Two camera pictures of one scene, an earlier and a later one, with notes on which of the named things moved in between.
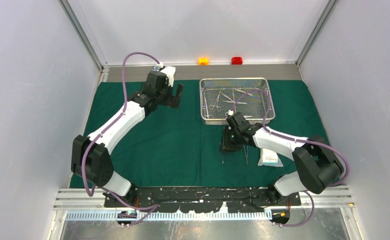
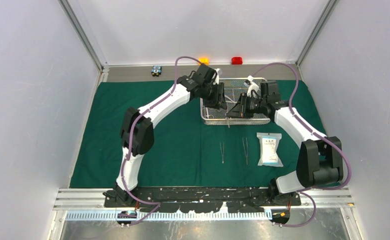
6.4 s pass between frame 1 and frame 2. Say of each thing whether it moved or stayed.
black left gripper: moved
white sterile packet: stayed
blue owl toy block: stayed
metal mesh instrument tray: stayed
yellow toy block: stayed
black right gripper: moved
